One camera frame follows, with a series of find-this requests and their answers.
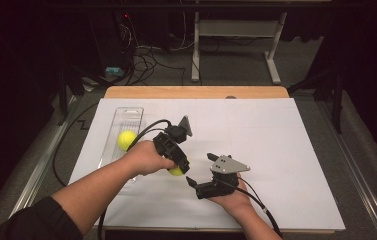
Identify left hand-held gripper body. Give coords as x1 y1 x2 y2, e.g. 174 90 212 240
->
152 115 194 165

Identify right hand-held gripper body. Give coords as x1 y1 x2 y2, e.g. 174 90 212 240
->
195 154 252 200

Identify yellow tennis ball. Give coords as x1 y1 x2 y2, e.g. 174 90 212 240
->
167 165 186 177
116 130 138 152

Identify clear plastic tray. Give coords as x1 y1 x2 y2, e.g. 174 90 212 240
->
97 106 146 184

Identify person's left hand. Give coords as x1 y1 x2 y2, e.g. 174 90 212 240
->
123 139 177 183

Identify person's right hand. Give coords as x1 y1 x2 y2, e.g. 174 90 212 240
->
207 174 256 216

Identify white table sheet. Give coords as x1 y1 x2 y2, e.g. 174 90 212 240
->
67 97 346 232

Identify small teal box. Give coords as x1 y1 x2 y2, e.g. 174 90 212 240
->
105 66 125 78

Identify black stand leg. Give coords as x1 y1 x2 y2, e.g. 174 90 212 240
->
287 66 344 135
56 63 88 127

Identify black computer tower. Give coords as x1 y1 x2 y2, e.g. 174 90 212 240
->
87 11 136 70

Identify person's black sleeve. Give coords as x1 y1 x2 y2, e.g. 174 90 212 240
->
0 196 84 240

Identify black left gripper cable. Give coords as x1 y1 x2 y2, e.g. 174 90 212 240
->
96 118 173 240

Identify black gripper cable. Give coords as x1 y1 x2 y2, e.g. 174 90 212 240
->
222 176 282 238
96 118 173 240

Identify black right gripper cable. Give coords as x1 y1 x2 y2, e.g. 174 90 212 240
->
222 176 282 238

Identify tangle of floor cables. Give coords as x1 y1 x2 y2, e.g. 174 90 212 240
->
119 19 198 86

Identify black floor cable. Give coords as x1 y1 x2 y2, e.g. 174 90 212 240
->
52 102 100 188

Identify aluminium floor rail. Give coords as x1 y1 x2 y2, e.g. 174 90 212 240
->
315 99 377 240
11 95 78 213

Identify white metal desk frame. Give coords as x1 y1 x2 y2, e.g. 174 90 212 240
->
190 11 289 85

